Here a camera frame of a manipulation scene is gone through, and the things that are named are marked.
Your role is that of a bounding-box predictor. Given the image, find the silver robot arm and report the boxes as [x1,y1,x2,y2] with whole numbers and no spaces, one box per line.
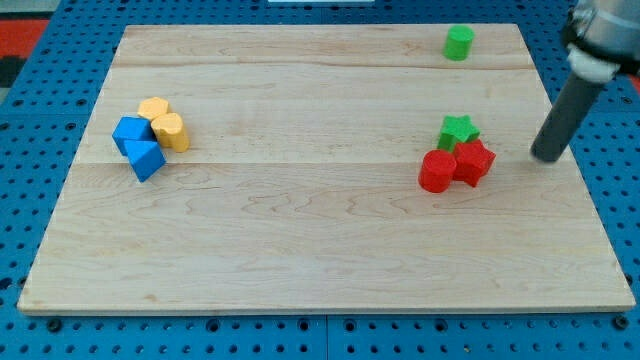
[562,0,639,85]

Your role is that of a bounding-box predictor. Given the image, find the green star block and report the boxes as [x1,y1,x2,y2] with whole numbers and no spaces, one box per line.
[437,115,481,152]

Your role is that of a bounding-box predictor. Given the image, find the red star block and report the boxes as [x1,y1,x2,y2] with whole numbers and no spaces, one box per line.
[453,139,496,187]

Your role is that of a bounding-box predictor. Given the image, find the light wooden board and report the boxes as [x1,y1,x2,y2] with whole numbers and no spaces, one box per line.
[18,24,635,316]

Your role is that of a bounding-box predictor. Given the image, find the red cylinder block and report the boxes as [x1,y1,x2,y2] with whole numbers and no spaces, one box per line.
[418,149,457,193]

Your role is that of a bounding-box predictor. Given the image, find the yellow heart block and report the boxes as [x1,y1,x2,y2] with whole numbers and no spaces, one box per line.
[151,113,190,153]

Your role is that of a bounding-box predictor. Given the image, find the blue triangle block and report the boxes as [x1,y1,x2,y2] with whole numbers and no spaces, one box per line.
[124,140,166,182]

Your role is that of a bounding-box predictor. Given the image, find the yellow hexagon block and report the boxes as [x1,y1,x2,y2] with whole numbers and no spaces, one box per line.
[137,97,171,121]

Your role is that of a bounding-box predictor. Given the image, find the green cylinder block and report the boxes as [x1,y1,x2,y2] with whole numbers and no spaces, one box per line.
[442,25,475,61]

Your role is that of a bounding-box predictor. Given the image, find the blue cube block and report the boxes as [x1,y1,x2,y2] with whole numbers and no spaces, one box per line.
[112,116,155,156]

